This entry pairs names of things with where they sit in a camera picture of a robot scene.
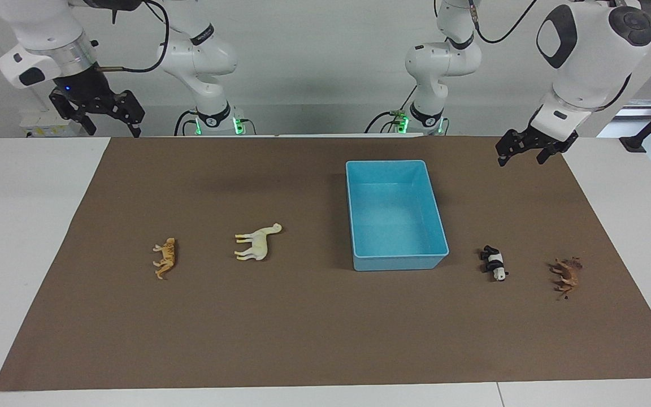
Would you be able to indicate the cream white llama toy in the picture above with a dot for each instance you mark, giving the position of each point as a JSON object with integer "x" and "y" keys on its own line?
{"x": 257, "y": 243}

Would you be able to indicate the black and white panda toy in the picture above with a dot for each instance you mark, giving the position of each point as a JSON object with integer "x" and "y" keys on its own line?
{"x": 495, "y": 262}

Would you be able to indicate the white background box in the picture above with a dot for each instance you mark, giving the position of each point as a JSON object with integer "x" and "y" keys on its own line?
{"x": 40, "y": 121}

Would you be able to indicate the brown lion toy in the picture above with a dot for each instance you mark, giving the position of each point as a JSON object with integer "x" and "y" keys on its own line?
{"x": 568, "y": 275}

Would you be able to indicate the light blue plastic storage box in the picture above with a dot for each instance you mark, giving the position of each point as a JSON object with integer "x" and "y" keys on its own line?
{"x": 396, "y": 226}

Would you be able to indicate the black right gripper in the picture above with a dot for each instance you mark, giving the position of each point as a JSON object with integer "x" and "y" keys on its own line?
{"x": 85, "y": 87}

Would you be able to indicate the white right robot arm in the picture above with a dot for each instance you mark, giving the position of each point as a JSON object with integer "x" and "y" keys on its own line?
{"x": 43, "y": 28}

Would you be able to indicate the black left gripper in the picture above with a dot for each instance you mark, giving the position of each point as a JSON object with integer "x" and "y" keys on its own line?
{"x": 546, "y": 138}

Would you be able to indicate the brown table mat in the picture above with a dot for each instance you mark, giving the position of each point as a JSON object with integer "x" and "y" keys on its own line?
{"x": 303, "y": 328}

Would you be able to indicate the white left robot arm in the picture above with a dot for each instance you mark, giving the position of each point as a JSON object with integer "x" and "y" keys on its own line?
{"x": 591, "y": 51}

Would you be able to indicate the orange striped tiger toy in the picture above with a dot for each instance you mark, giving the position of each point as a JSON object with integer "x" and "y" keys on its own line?
{"x": 167, "y": 257}

